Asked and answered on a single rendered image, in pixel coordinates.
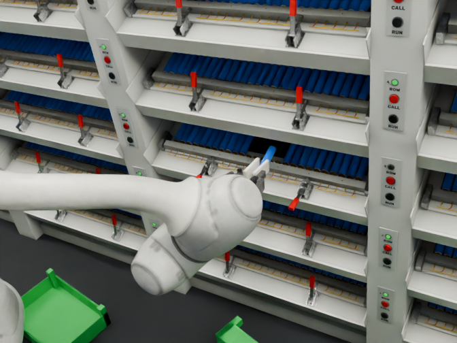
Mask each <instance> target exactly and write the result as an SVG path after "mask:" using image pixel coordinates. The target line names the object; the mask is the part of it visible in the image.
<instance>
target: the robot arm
mask: <svg viewBox="0 0 457 343"><path fill-rule="evenodd" d="M259 165H260V159H259V158H258V157H257V158H256V159H255V160H254V161H253V162H252V163H251V164H250V165H249V166H248V167H244V168H243V169H237V173H236V174H234V172H233V171H230V172H229V173H227V174H225V175H223V176H220V177H218V178H215V177H212V178H195V177H189V178H187V179H185V180H183V181H181V182H170V181H166V180H159V179H156V178H149V177H144V176H132V175H118V174H32V173H18V172H10V171H1V170H0V210H20V211H31V210H89V209H128V210H137V211H141V212H146V213H148V214H152V215H154V216H156V217H158V218H160V219H161V220H162V221H163V222H164V223H163V224H162V225H161V226H160V227H159V228H158V229H157V230H156V231H155V232H154V233H153V234H152V235H151V236H150V237H149V238H148V239H147V240H146V241H145V242H144V243H143V244H142V245H141V247H140V249H139V250H138V251H137V254H136V255H135V257H134V259H133V262H132V264H131V272H132V274H133V277H134V279H135V281H136V282H137V284H138V285H139V286H140V287H141V288H142V289H143V290H145V291H147V292H148V293H150V294H152V295H157V296H159V295H164V294H165V293H168V292H170V291H172V290H174V289H176V288H178V287H179V286H180V285H181V284H183V283H184V282H185V281H186V280H187V279H189V278H192V277H193V276H194V275H195V274H196V273H197V272H198V271H199V270H200V269H201V268H202V267H203V266H204V265H205V264H206V263H208V262H209V261H211V260H212V259H213V258H215V257H219V256H221V255H223V254H224V253H226V252H228V251H230V250H231V249H233V248H234V247H236V246H237V245H238V244H240V243H241V242H242V241H243V240H245V239H246V238H247V237H248V236H249V235H250V234H251V232H253V230H254V229H255V228H256V226H257V224H258V223H259V221H260V219H261V212H262V209H263V199H262V193H263V191H264V189H265V178H266V174H267V173H268V172H269V160H266V161H265V162H263V163H262V164H261V165H260V166H259ZM23 334H24V305H23V302H22V299H21V297H20V295H19V293H18V292H17V290H16V289H15V288H14V287H13V286H12V285H10V284H9V283H7V282H6V281H4V280H2V279H0V343H22V340H23Z"/></svg>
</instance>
